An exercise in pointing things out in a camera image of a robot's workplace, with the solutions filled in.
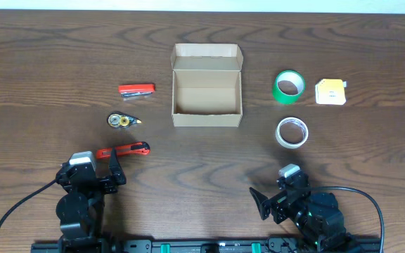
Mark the red utility knife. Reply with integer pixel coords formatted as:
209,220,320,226
96,141,150,160

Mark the black yellow correction tape dispenser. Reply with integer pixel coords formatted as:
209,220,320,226
107,112,142,129

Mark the white masking tape roll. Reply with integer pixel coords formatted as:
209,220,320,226
275,117,309,149

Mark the red stapler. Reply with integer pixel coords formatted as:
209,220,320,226
118,84,155,100

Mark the green tape roll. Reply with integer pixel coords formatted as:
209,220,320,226
272,70,306,105

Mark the brown cardboard box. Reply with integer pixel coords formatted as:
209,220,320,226
171,44,243,127

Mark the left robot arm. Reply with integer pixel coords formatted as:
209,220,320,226
56,149,127,252

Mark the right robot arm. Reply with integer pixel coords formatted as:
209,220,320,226
250,169,363,252

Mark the black mounting rail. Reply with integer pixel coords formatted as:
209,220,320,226
30,237,380,253

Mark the left black cable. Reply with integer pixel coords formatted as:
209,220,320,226
0,178,58,253

